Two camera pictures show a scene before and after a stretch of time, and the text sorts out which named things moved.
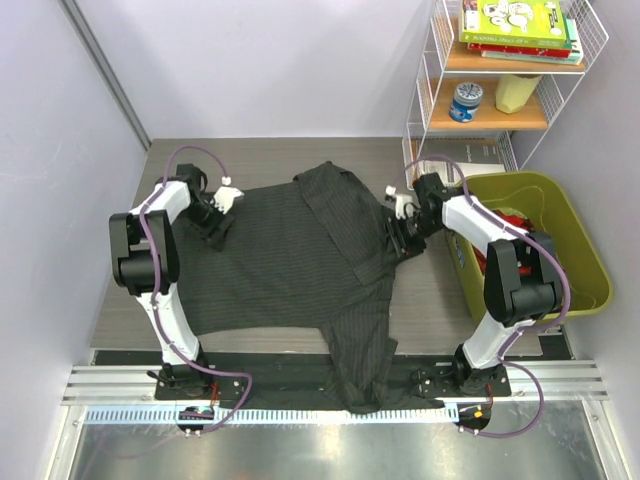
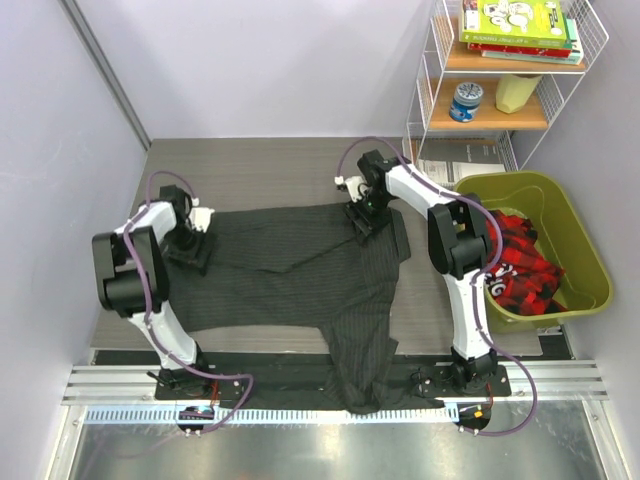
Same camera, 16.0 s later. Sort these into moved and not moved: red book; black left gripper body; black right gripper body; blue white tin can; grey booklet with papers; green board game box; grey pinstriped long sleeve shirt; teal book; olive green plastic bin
Moved: black right gripper body; black left gripper body; grey pinstriped long sleeve shirt
Not moved: teal book; green board game box; blue white tin can; olive green plastic bin; red book; grey booklet with papers
